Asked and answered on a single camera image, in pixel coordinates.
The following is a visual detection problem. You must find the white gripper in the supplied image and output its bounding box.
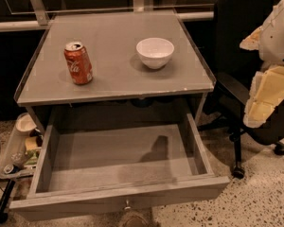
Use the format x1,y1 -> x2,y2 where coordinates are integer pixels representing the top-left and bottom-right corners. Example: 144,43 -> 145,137
240,0 -> 284,128

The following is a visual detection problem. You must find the red coke can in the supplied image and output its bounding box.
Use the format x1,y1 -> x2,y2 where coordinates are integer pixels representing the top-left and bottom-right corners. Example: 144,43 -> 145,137
64,41 -> 93,85

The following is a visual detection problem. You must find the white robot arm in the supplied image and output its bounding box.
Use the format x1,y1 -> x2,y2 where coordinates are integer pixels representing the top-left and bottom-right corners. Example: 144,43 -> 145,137
240,0 -> 284,128

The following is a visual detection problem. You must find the grey cabinet with glass top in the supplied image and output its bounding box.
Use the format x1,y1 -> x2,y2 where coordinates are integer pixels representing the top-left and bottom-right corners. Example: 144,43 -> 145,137
13,9 -> 218,134

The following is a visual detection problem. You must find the open grey top drawer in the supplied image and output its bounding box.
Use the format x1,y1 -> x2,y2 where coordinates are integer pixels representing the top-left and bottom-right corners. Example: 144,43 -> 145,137
10,113 -> 229,220

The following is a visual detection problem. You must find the metal drawer knob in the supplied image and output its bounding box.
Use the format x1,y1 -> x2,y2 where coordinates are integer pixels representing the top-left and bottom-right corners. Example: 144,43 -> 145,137
124,200 -> 132,211

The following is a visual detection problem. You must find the black office chair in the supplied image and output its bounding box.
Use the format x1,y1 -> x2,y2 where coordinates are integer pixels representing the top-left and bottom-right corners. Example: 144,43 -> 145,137
198,0 -> 284,179

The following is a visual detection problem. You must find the white ceramic bowl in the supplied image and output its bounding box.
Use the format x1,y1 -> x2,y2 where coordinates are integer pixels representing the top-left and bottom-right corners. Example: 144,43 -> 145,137
136,38 -> 174,69

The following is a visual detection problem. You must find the white cup in bin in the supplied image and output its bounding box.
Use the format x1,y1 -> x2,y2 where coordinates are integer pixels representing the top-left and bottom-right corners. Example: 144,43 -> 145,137
15,113 -> 36,135

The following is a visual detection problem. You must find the clear plastic side bin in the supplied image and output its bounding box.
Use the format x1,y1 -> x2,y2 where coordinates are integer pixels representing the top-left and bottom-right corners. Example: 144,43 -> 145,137
0,125 -> 44,179

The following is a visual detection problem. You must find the black stand leg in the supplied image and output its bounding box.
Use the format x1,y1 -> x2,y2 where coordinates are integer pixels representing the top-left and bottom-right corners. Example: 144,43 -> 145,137
0,180 -> 15,224

